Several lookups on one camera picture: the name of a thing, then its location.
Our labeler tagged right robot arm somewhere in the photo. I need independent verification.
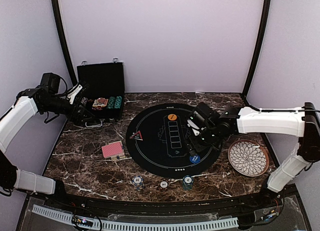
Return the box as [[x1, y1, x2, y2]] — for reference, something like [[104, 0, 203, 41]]
[[185, 102, 320, 208]]

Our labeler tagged black poker chip case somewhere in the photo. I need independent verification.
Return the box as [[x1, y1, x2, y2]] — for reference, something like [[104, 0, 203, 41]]
[[77, 61, 125, 122]]

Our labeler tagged blue small blind button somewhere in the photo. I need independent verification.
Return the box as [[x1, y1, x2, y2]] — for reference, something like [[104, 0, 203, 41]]
[[189, 154, 201, 164]]

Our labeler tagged green chip row right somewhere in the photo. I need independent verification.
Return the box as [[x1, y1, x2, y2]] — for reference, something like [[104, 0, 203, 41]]
[[113, 96, 123, 109]]

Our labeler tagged card deck in case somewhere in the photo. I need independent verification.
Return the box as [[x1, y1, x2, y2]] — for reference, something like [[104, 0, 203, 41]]
[[92, 97, 109, 108]]

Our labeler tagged red card deck in box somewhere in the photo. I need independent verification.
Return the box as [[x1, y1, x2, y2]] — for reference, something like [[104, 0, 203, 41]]
[[101, 140, 126, 160]]

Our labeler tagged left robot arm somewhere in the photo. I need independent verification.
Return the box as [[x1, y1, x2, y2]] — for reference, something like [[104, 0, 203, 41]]
[[0, 72, 96, 209]]

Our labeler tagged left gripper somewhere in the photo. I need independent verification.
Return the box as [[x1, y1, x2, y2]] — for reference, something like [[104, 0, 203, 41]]
[[42, 95, 95, 126]]

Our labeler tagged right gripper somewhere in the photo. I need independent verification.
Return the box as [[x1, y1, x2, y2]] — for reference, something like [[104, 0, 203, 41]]
[[183, 126, 220, 157]]

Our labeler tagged floral patterned plate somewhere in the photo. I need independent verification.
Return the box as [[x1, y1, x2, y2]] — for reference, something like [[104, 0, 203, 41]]
[[228, 139, 269, 177]]

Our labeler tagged green-blue 50 chip stack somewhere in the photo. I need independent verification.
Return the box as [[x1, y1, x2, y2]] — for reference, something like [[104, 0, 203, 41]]
[[182, 175, 194, 191]]

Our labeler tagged orange 100 chip stack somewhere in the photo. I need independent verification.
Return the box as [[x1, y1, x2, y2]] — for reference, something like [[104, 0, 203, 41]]
[[159, 180, 169, 189]]

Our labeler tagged round black poker mat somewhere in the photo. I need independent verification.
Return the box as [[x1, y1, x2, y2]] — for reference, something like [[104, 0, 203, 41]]
[[125, 103, 222, 179]]

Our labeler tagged green chip row left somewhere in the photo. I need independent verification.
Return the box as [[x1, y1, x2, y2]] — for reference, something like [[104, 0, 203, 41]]
[[106, 96, 116, 109]]

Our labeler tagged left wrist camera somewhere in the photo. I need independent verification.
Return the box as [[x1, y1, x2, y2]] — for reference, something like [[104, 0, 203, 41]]
[[66, 82, 89, 105]]

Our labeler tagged white cable duct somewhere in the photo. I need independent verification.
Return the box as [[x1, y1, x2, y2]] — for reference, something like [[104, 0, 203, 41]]
[[31, 204, 239, 231]]

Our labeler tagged blue chip stack left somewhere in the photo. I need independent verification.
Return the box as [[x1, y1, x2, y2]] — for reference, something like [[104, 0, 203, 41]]
[[131, 175, 145, 190]]

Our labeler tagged orange big blind button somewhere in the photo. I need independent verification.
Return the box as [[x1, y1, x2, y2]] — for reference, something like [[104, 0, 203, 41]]
[[167, 113, 178, 121]]

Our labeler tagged green chip row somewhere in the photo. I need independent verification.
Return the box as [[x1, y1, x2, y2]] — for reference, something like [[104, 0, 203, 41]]
[[113, 96, 123, 109], [106, 96, 116, 109]]

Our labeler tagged red triangular all-in marker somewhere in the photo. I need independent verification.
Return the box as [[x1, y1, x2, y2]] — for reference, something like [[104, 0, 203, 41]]
[[129, 131, 143, 141]]

